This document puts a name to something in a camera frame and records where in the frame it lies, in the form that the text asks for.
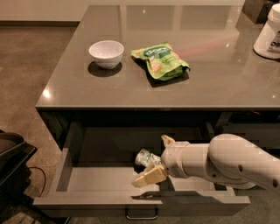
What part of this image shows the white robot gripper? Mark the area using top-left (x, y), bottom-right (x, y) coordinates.
top-left (131, 135), bottom-right (190, 187)

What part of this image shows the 7up soda can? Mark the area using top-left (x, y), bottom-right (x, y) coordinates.
top-left (135, 149), bottom-right (161, 167)

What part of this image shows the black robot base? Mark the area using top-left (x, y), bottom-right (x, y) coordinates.
top-left (0, 131), bottom-right (37, 211)

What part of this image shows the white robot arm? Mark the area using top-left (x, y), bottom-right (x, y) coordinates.
top-left (132, 134), bottom-right (280, 194)

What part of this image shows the open grey top drawer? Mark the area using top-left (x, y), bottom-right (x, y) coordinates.
top-left (34, 122), bottom-right (250, 217)

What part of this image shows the grey kitchen counter cabinet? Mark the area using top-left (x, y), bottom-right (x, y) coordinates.
top-left (37, 3), bottom-right (280, 149)

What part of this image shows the green snack bag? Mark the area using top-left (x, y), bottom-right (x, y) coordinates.
top-left (131, 42), bottom-right (190, 81)

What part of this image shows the white ceramic bowl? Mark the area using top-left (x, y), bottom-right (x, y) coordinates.
top-left (88, 40), bottom-right (124, 69)

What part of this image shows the white plastic jar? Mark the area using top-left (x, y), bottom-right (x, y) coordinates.
top-left (253, 3), bottom-right (280, 60)

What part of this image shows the dark box in background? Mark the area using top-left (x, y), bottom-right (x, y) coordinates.
top-left (242, 0), bottom-right (279, 24)

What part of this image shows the metal drawer handle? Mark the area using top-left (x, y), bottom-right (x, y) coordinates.
top-left (125, 208), bottom-right (158, 221)

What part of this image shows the black cable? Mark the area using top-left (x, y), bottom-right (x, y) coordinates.
top-left (28, 166), bottom-right (47, 198)

